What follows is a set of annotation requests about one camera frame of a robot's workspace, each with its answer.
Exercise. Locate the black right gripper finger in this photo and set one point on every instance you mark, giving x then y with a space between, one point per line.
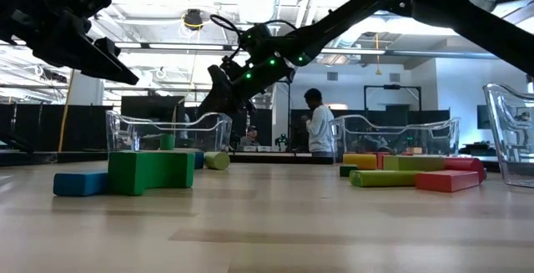
221 97

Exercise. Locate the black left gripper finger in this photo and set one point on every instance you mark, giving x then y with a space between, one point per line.
110 70

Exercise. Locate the natural wood block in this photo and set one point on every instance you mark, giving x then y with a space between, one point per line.
183 150

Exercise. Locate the green arch block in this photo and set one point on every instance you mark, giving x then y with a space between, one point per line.
137 173

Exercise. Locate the yellow wooden cylinder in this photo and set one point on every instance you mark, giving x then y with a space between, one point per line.
359 162

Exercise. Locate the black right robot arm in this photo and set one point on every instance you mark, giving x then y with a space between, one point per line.
459 10

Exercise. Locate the seated person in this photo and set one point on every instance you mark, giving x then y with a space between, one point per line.
250 137

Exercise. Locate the long ceiling light strip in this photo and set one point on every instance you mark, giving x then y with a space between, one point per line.
187 47

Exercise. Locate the black partition panels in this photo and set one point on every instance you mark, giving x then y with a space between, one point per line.
83 127

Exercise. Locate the lime green wooden cylinder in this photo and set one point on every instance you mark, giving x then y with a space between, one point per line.
217 161

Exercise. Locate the small blue arch block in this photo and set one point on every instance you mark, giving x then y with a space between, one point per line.
199 160

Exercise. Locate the clear plastic bin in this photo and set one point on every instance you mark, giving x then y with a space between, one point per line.
450 135
125 135
513 148

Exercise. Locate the black device with green light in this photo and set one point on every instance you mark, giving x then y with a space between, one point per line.
282 143

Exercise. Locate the standing person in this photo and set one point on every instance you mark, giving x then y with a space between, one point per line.
321 127

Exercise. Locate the blue flat block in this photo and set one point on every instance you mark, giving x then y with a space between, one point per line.
79 184

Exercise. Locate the long green wooden block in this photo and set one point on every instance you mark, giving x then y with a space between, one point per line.
348 170

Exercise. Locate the small lime green block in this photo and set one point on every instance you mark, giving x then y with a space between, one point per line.
391 163

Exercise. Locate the long lime green block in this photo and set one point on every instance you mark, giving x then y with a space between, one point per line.
384 178

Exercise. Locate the lime green wooden block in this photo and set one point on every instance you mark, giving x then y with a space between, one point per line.
421 163

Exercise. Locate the long red-orange wooden block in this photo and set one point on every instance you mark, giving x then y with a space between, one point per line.
446 181

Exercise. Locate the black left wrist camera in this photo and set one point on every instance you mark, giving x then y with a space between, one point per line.
106 47

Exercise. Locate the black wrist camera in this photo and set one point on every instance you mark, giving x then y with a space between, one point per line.
255 39
106 47

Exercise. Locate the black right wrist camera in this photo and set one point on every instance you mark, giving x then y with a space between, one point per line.
255 39

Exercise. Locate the square wall vent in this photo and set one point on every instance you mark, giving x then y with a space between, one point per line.
395 77
332 76

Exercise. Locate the black overhead camera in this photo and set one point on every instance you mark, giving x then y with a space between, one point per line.
193 18

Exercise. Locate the slanted silver ventilation duct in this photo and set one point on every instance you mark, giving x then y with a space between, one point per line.
352 39

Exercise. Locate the black metal gantry frame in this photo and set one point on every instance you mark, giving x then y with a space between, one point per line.
392 86

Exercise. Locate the dark wall screen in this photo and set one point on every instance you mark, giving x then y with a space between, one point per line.
490 117

